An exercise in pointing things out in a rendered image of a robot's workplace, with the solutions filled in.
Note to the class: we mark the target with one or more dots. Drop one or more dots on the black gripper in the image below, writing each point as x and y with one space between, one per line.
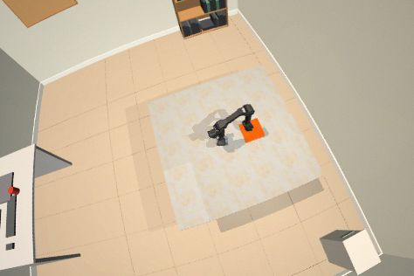
221 141

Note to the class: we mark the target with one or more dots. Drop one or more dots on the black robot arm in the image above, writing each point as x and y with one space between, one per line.
221 125

